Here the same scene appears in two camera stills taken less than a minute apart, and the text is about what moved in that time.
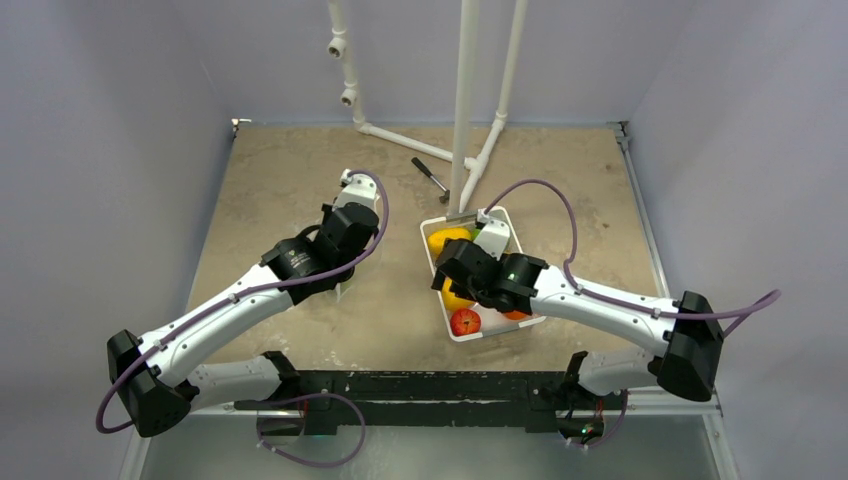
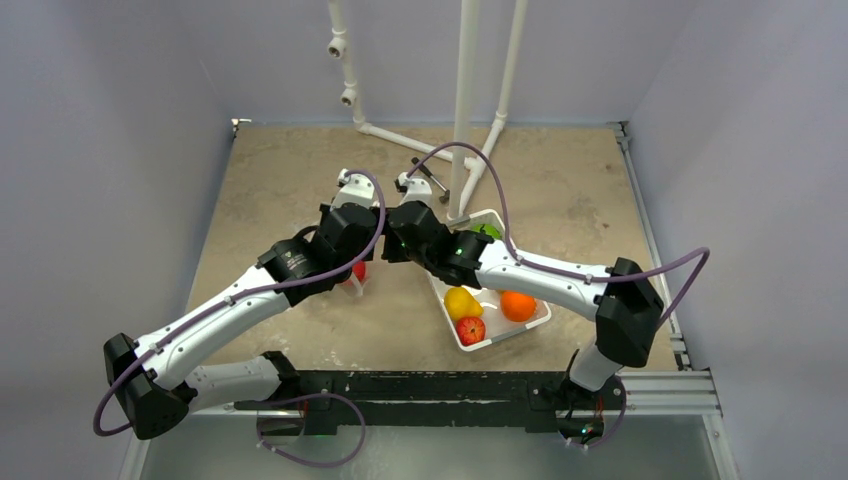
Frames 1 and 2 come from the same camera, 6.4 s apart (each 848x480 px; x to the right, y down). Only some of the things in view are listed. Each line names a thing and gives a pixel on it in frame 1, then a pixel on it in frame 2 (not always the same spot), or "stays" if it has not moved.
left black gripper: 327,209 stays
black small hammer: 444,198 stays
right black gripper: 457,260 -> 411,216
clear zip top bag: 356,284 stays
